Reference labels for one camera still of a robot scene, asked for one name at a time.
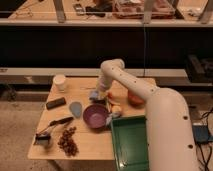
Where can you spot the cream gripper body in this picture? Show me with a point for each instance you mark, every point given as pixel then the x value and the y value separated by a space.
pixel 102 89

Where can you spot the light blue sponge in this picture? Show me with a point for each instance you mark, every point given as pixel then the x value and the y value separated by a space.
pixel 76 109

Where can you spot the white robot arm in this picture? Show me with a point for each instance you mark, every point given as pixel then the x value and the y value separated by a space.
pixel 171 145

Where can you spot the yellow toy food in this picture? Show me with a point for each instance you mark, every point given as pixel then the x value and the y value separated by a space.
pixel 114 107

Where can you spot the purple bowl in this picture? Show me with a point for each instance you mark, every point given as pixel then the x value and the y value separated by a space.
pixel 95 116

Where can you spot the orange toy fruit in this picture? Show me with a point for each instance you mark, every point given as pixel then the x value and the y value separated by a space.
pixel 134 100

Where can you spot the dark rectangular block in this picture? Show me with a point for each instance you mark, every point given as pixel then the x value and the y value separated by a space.
pixel 55 103

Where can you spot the white paper cup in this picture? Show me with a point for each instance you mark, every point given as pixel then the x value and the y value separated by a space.
pixel 60 82

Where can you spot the wooden table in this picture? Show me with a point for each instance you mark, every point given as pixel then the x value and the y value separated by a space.
pixel 92 137

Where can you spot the green plastic bin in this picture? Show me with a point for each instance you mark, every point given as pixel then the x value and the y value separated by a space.
pixel 130 143

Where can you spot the bunch of brown grapes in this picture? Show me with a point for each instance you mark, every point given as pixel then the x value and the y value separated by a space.
pixel 67 143

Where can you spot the black device on shelf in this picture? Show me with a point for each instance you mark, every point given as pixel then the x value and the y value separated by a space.
pixel 79 9

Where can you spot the red tray on shelf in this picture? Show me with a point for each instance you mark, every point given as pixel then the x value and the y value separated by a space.
pixel 133 9

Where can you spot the black power box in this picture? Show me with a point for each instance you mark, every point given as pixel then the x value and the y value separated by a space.
pixel 202 134

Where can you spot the black handled brush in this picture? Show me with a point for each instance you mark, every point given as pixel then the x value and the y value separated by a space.
pixel 43 137

